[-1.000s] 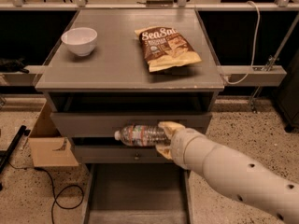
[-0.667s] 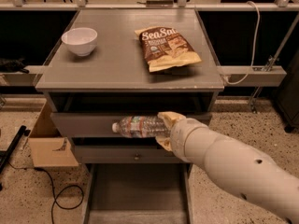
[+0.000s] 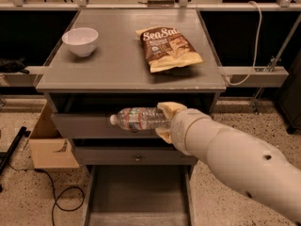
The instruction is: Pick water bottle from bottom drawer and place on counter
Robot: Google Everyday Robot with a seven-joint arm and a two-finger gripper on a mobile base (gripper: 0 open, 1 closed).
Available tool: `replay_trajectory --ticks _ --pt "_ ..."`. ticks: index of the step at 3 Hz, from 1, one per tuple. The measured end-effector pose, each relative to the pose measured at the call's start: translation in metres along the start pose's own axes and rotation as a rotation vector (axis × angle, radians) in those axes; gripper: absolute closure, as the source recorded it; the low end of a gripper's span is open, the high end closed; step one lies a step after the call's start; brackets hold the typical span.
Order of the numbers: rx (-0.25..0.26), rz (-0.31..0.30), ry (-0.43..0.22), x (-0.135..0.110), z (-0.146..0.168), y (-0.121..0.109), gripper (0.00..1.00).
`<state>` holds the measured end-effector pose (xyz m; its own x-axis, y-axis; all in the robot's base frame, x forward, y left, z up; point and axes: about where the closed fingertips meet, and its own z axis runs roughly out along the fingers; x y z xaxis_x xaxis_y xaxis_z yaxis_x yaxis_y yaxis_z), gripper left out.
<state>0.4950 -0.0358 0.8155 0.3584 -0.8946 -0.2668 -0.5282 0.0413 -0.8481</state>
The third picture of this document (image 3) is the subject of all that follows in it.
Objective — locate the grey top drawer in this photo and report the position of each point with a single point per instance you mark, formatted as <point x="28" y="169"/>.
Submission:
<point x="93" y="126"/>

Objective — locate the grey middle drawer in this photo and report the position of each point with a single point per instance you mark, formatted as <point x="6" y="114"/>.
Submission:
<point x="131" y="156"/>

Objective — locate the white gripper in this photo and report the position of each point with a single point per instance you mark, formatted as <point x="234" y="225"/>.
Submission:
<point x="177" y="127"/>

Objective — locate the clear plastic water bottle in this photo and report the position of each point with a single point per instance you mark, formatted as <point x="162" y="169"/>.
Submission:
<point x="136" y="119"/>

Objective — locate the black object on ledge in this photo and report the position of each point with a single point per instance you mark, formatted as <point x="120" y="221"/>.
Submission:
<point x="13" y="66"/>

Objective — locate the grey drawer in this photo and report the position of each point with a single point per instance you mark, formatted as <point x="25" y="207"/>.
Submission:
<point x="131" y="156"/>
<point x="147" y="195"/>
<point x="93" y="126"/>

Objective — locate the white ceramic bowl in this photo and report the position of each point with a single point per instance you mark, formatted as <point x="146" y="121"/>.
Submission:
<point x="81" y="41"/>

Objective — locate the brown sea salt chip bag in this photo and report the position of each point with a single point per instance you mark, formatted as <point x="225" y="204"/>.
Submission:
<point x="166" y="48"/>

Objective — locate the grey bottom drawer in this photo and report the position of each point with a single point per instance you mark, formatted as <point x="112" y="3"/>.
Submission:
<point x="147" y="195"/>

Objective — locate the cardboard box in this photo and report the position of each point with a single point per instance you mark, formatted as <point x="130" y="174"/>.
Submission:
<point x="50" y="150"/>

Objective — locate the metal railing frame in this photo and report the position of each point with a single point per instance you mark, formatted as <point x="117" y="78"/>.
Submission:
<point x="37" y="31"/>

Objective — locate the black stand leg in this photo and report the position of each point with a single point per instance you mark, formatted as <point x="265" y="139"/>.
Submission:
<point x="6" y="156"/>

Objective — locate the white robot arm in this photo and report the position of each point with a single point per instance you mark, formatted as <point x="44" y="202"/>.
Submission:
<point x="246" y="164"/>

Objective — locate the dark rolling cart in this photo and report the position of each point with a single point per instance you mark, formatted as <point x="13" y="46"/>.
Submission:
<point x="289" y="97"/>

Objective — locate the grey drawer cabinet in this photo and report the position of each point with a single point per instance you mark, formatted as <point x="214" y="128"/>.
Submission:
<point x="116" y="74"/>

